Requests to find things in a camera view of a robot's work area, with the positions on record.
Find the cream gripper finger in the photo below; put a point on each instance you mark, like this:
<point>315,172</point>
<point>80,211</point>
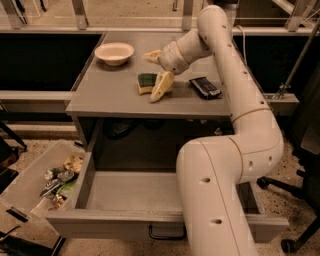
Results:
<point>163,84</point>
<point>152,57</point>

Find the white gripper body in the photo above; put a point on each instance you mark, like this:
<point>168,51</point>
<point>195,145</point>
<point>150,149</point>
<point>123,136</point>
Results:
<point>172,58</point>

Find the green and yellow sponge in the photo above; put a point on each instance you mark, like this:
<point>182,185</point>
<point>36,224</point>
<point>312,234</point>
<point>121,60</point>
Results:
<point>146,82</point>

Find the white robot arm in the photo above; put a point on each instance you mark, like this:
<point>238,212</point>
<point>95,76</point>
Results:
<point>230,165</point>

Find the grey open drawer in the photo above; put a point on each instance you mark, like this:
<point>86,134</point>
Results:
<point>116,204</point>

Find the white bowl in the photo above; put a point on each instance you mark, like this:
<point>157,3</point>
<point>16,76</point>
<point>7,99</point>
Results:
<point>114,54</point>

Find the dark blue snack packet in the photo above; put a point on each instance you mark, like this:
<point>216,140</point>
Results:
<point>205,88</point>

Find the grey cabinet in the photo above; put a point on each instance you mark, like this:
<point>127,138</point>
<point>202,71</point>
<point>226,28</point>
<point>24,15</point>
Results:
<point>112,92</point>

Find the metal stand pole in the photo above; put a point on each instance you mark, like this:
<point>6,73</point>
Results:
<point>284,86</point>

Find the pile of snack wrappers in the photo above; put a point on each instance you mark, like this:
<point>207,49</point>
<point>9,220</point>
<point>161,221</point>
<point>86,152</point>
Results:
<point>61,181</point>

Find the clear plastic bin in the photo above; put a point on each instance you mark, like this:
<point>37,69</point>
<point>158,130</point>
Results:
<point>23,197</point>

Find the black office chair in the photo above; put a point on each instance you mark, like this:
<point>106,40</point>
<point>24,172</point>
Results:
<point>303,130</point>

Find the black drawer handle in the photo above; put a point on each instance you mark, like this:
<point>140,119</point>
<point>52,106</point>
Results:
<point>167,232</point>

